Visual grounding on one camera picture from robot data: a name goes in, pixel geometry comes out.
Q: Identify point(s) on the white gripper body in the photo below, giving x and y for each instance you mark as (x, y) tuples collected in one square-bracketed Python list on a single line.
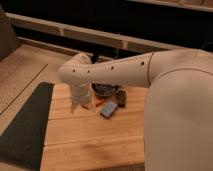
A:
[(80, 94)]

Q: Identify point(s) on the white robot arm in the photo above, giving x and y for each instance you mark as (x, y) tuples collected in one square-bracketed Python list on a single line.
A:
[(178, 114)]

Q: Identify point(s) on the dark round bowl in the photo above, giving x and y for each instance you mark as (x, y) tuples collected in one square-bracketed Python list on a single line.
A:
[(104, 90)]

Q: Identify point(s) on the blue sponge block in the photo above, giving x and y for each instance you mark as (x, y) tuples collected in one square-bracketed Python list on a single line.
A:
[(108, 109)]

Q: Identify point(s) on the black rectangular block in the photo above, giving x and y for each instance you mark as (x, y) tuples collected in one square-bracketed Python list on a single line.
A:
[(121, 98)]

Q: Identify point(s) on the dark green floor mat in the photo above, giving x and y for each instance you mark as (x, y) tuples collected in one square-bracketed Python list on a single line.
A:
[(23, 140)]

